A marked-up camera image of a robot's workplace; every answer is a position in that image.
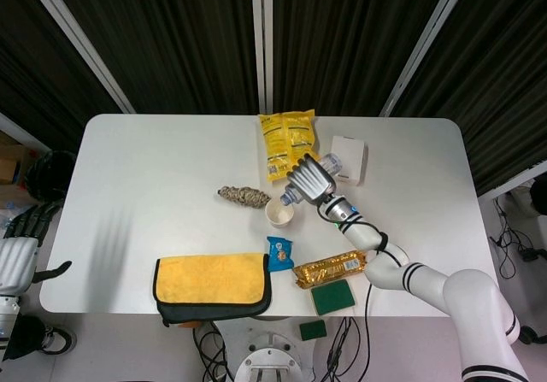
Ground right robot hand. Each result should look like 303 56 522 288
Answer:
285 153 337 206

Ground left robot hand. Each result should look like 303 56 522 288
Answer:
0 202 73 294

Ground clear plastic water bottle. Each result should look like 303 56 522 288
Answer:
279 152 344 207

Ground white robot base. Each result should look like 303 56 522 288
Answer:
212 316 320 382

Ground white paper cup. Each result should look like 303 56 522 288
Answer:
264 197 296 228

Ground yellow snack bag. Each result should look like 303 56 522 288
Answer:
258 108 321 184

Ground white cardboard box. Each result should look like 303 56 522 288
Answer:
328 135 368 185

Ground blue snack packet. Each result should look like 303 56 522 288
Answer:
266 236 296 273

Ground black waste bin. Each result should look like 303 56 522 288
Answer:
25 150 77 203

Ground gold foil biscuit pack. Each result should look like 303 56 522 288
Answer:
292 249 369 290

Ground black shoe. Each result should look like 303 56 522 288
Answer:
40 325 78 354

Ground brown cardboard box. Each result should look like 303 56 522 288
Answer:
0 129 33 185

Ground green scouring sponge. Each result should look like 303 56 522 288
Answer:
310 280 357 316
298 320 328 342

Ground yellow and black cloth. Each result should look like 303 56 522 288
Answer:
154 252 273 327

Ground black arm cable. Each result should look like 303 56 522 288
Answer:
318 204 407 382

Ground black floor cables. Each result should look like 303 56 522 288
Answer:
489 193 547 280
191 315 364 382

